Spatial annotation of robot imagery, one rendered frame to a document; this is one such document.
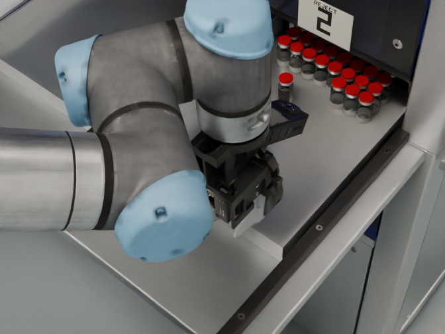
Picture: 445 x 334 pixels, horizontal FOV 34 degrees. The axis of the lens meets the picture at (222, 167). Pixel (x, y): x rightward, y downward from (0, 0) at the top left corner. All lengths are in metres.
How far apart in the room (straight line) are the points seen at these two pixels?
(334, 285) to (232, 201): 0.75
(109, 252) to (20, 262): 1.10
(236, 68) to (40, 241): 1.47
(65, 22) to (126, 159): 0.73
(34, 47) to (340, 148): 0.51
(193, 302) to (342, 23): 0.40
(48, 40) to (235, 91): 0.61
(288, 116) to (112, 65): 0.26
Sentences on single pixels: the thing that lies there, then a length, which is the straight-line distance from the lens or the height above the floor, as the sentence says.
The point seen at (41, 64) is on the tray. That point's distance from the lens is 1.19.
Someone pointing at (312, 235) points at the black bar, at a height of 0.90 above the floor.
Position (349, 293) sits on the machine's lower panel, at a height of 0.38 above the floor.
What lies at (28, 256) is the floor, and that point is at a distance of 2.05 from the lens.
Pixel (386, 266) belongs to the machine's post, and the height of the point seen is 0.55.
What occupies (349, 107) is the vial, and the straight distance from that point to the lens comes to 1.05.
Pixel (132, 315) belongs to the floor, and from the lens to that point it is 1.90.
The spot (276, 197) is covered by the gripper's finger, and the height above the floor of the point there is 1.00.
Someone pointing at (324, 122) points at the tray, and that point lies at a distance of 1.06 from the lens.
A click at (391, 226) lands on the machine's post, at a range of 1.22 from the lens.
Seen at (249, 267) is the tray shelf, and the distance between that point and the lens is 0.92.
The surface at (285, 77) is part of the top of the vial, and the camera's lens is 1.05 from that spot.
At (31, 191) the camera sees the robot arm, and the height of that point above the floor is 1.28.
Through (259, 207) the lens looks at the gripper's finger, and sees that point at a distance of 0.87.
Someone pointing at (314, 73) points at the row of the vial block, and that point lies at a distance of 1.09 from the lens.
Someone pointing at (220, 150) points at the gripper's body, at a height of 1.11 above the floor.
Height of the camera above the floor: 1.68
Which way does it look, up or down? 53 degrees down
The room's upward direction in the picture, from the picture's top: 4 degrees counter-clockwise
